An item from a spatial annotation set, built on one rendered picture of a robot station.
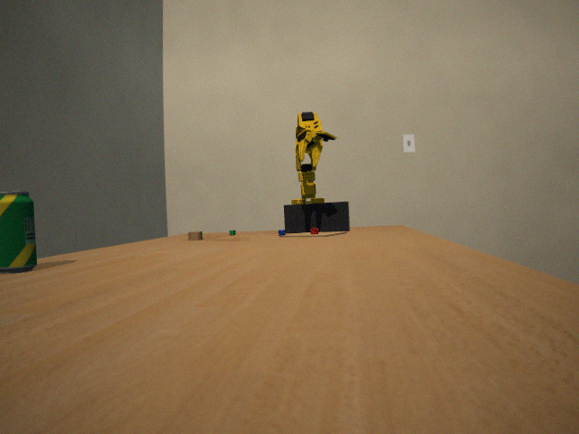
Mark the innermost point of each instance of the tan short cylinder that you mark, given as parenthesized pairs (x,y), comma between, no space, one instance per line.
(195,235)

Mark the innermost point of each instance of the green drink can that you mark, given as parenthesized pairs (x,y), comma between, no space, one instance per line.
(17,233)

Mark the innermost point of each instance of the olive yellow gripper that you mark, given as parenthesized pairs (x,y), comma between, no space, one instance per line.
(304,142)

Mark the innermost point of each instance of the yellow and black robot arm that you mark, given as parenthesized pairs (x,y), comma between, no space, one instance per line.
(306,175)

